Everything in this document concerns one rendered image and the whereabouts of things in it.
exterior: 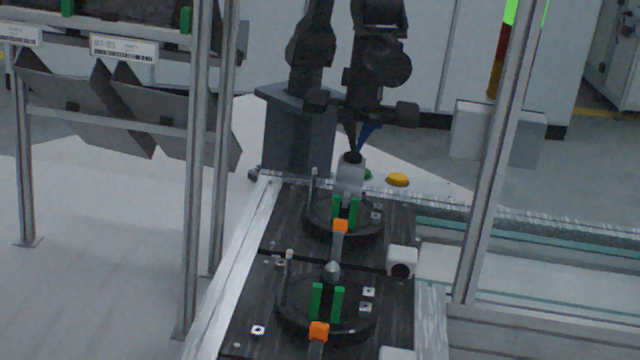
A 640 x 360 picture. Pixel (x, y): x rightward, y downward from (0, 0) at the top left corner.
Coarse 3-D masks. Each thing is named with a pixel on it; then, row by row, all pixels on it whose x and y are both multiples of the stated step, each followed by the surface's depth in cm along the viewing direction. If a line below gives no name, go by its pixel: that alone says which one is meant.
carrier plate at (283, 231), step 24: (288, 192) 134; (288, 216) 126; (408, 216) 131; (264, 240) 118; (288, 240) 119; (312, 240) 120; (384, 240) 122; (408, 240) 123; (360, 264) 115; (384, 264) 116
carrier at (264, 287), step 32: (256, 256) 113; (288, 256) 96; (256, 288) 106; (288, 288) 104; (320, 288) 95; (352, 288) 105; (384, 288) 110; (256, 320) 99; (288, 320) 98; (320, 320) 98; (352, 320) 99; (384, 320) 103; (224, 352) 93; (256, 352) 94; (288, 352) 94; (352, 352) 96; (384, 352) 93
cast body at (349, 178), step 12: (348, 156) 119; (360, 156) 120; (348, 168) 119; (360, 168) 118; (336, 180) 120; (348, 180) 119; (360, 180) 119; (336, 192) 120; (348, 192) 119; (360, 192) 119; (348, 204) 118
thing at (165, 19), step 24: (96, 0) 98; (120, 0) 98; (144, 0) 97; (168, 0) 96; (192, 0) 100; (216, 0) 108; (144, 24) 98; (168, 24) 96; (216, 24) 110; (216, 48) 112
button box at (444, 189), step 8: (376, 176) 146; (384, 176) 147; (368, 184) 143; (376, 184) 143; (384, 184) 143; (392, 184) 143; (408, 184) 144; (416, 184) 145; (424, 184) 145; (432, 184) 146; (440, 184) 146; (448, 184) 147; (416, 192) 142; (424, 192) 142; (432, 192) 143; (440, 192) 143; (448, 192) 144
